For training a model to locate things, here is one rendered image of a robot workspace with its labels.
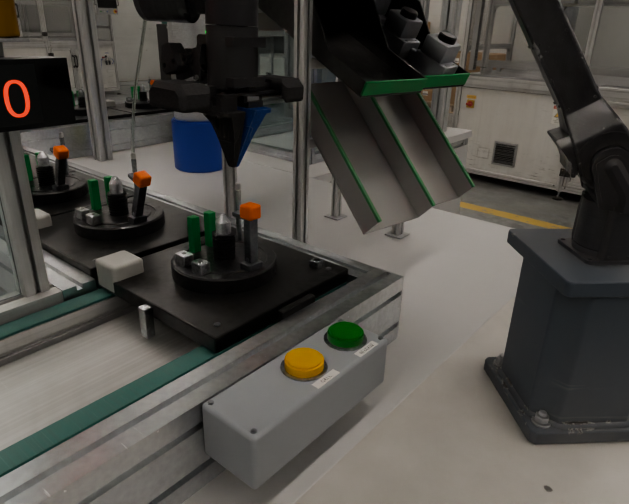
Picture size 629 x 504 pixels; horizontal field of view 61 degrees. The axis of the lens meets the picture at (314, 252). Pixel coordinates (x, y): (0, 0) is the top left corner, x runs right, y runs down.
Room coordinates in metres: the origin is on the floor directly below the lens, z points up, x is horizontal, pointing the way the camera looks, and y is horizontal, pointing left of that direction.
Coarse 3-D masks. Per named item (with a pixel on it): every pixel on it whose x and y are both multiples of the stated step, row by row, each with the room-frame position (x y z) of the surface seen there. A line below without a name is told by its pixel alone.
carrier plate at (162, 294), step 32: (160, 256) 0.69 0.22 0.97; (288, 256) 0.70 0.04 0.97; (128, 288) 0.59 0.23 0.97; (160, 288) 0.59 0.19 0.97; (288, 288) 0.60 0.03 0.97; (320, 288) 0.62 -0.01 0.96; (160, 320) 0.54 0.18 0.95; (192, 320) 0.52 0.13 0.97; (224, 320) 0.52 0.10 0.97; (256, 320) 0.53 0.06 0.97
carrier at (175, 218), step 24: (96, 192) 0.82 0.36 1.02; (120, 192) 0.80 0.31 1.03; (48, 216) 0.80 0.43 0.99; (72, 216) 0.84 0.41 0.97; (96, 216) 0.75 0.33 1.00; (120, 216) 0.79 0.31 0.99; (144, 216) 0.78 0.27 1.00; (168, 216) 0.86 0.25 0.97; (48, 240) 0.74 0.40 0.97; (72, 240) 0.74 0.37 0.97; (96, 240) 0.74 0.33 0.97; (120, 240) 0.74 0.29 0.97; (144, 240) 0.75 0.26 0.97; (168, 240) 0.75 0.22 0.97; (72, 264) 0.67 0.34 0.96
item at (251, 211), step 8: (240, 208) 0.61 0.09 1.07; (248, 208) 0.60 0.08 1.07; (256, 208) 0.61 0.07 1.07; (240, 216) 0.61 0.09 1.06; (248, 216) 0.60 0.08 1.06; (256, 216) 0.61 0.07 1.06; (248, 224) 0.61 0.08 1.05; (256, 224) 0.62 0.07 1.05; (248, 232) 0.61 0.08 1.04; (256, 232) 0.62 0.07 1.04; (248, 240) 0.61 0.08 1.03; (256, 240) 0.61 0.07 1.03; (248, 248) 0.61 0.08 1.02; (256, 248) 0.61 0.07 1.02; (248, 256) 0.61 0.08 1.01; (256, 256) 0.61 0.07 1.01
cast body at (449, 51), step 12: (432, 36) 0.93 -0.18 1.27; (444, 36) 0.92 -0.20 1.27; (432, 48) 0.93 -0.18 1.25; (444, 48) 0.91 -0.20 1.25; (456, 48) 0.93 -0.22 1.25; (420, 60) 0.94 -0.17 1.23; (432, 60) 0.93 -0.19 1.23; (444, 60) 0.92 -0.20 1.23; (420, 72) 0.94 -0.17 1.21; (432, 72) 0.92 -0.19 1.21; (444, 72) 0.91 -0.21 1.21
